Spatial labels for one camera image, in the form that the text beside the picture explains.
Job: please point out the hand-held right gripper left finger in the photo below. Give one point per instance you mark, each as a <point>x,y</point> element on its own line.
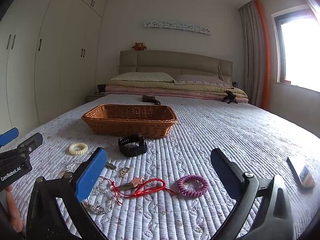
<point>91,172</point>

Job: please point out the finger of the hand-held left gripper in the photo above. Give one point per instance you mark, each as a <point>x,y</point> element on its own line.
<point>33,142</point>
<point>8,136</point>

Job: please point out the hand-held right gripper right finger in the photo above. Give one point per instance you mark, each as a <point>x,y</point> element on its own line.
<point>223,172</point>

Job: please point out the silver key with gold clasp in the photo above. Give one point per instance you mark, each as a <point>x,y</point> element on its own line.
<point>110,166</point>

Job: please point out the small gold clasp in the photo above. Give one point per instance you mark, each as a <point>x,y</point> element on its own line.
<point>124,171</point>

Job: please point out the brown wicker basket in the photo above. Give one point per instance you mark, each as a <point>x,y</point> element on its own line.
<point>130,127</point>

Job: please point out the person's left hand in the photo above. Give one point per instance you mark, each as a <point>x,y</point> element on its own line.
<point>13,210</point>

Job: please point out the quilted floral bedspread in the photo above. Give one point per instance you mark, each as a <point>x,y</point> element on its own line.
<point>212,135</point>

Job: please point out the black wrist watch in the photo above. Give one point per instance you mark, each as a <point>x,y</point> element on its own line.
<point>131,151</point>

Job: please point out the white nightstand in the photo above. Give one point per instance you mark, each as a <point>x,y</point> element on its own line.
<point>95,98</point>

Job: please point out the black clip stand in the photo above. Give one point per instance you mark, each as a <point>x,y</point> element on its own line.
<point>230,96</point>

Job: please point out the small silver rectangular case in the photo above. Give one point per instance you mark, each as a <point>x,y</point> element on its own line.
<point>301,173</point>

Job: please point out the dark object on nightstand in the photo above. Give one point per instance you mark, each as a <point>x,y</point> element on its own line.
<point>101,89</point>

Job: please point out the white wardrobe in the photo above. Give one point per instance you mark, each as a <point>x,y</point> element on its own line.
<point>57,55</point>

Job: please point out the pink folded quilt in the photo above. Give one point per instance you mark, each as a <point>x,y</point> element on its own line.
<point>175,93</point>

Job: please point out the black pouch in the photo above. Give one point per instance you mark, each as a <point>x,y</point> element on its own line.
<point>150,99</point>

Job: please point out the pink pillow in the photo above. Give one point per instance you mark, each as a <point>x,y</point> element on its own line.
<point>200,79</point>

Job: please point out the yellow folded quilt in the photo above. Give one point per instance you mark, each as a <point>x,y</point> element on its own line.
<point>150,85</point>

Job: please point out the cream floral pillow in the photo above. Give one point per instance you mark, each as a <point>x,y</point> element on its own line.
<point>142,77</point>

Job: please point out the beige padded headboard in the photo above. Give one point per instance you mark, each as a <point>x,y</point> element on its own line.
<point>175,62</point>

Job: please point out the beige curtain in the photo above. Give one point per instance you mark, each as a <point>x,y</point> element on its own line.
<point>250,55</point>

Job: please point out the brown plush toy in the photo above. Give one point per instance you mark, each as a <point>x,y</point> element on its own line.
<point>139,46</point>

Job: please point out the window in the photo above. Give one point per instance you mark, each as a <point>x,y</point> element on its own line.
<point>300,52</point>

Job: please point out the white carved wall decor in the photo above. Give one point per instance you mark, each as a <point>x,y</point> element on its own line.
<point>177,27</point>

